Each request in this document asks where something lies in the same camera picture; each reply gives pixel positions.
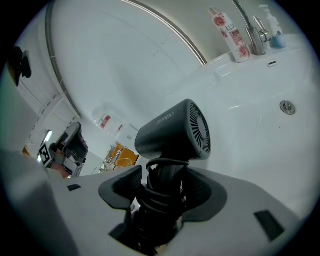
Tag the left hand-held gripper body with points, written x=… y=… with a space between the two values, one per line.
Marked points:
x=46 y=155

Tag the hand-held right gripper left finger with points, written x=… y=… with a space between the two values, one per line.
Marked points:
x=75 y=212

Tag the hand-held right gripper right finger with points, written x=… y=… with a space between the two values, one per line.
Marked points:
x=237 y=200

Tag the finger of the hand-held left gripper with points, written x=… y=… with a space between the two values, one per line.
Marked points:
x=71 y=135
x=81 y=147

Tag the white ceramic bathroom sink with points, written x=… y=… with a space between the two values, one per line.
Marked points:
x=250 y=137

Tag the black hair dryer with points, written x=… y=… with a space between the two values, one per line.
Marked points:
x=170 y=132

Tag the person's left forearm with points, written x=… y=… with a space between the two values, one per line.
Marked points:
x=61 y=172

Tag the ceiling light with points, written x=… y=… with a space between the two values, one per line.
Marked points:
x=48 y=136

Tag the clear water dispenser jug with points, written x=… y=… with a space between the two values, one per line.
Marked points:
x=106 y=120

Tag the white water dispenser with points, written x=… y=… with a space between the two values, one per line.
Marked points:
x=128 y=142

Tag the black mounted device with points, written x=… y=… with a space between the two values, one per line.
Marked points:
x=21 y=66

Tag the metal sink drain plug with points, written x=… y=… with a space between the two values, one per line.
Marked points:
x=287 y=107

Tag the chrome faucet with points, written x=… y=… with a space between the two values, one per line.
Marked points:
x=257 y=40

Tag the pink floral bottle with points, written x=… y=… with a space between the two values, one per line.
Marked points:
x=235 y=37

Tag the white pump bottle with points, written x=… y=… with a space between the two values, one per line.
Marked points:
x=276 y=32

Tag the grey wall pipe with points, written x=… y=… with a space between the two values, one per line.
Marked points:
x=56 y=62

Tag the beige wall trim strip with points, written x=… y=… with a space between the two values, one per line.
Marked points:
x=175 y=30

